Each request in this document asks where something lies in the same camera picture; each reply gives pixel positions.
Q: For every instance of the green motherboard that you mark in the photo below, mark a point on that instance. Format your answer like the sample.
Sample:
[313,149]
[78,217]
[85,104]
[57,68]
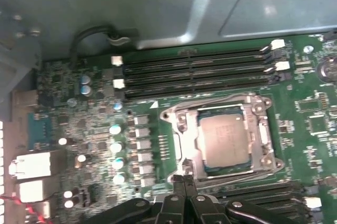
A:
[289,161]

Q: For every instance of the black RAM slot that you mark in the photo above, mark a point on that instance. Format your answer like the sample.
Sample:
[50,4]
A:
[223,53]
[263,199]
[223,74]
[223,85]
[258,188]
[223,63]

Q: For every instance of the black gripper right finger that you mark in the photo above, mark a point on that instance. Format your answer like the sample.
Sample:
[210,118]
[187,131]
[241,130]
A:
[202,211]

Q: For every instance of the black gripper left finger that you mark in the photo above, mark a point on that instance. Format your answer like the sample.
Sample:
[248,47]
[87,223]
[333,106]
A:
[171,211]

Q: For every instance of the black PC case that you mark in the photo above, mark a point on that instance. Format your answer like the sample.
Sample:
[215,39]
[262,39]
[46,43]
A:
[158,3]

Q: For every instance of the CPU socket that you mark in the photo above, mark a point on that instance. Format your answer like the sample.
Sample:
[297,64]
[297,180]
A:
[169,129]

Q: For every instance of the silver coin battery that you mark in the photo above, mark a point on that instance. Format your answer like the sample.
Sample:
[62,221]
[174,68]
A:
[329,70]

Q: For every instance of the silver CPU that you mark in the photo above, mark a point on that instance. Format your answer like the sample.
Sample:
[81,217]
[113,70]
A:
[223,140]

